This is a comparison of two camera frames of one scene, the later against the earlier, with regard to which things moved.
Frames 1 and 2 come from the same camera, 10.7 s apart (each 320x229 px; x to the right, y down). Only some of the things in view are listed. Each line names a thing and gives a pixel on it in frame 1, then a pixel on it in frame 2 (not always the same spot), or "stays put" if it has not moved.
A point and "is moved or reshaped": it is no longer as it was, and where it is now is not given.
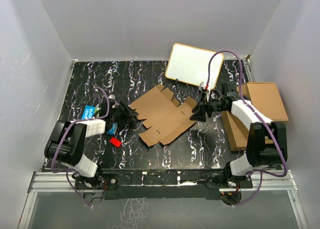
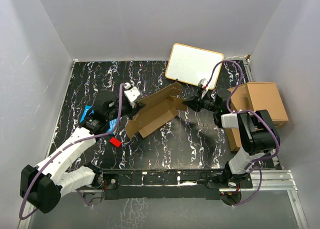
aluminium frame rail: (269, 181) stays put
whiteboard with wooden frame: (191, 64) stays put
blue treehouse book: (90, 112) stays put
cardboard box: (165, 116) is moved or reshaped
